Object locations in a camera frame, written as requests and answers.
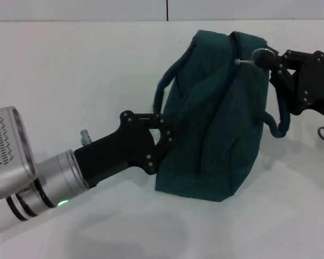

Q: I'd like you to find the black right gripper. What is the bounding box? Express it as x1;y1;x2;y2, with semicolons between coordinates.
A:
255;47;324;120

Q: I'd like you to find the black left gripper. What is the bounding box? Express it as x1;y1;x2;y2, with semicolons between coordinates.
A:
73;109;185;187

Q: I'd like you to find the dark teal fabric lunch bag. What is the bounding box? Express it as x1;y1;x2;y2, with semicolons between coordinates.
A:
152;29;290;203

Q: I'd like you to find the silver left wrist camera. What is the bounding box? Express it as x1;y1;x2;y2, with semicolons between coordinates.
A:
0;106;39;200

